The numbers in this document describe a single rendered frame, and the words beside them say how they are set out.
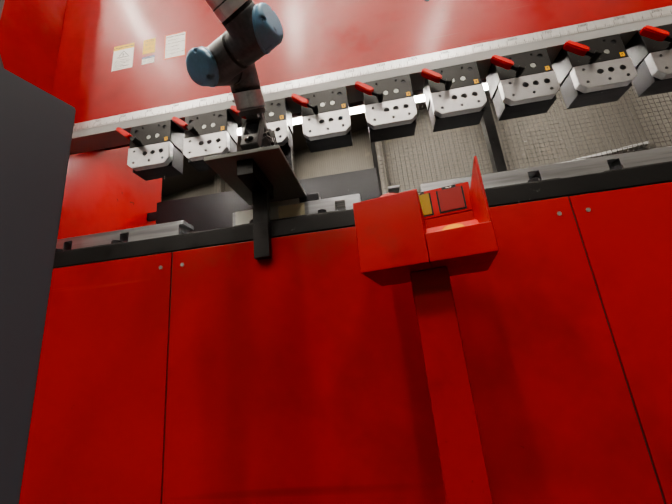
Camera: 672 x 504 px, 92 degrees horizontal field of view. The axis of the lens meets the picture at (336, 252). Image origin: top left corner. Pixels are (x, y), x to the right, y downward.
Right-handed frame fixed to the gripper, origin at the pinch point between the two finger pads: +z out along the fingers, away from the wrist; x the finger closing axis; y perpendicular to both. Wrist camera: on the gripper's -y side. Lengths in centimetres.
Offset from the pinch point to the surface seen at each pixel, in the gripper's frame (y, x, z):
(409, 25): 38, -48, -36
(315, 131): 15.3, -14.2, -10.9
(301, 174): 988, 174, 183
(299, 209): 0.5, -7.0, 8.5
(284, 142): 15.6, -3.8, -9.3
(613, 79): 15, -99, -11
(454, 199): -28, -44, 3
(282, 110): 22.2, -4.1, -18.4
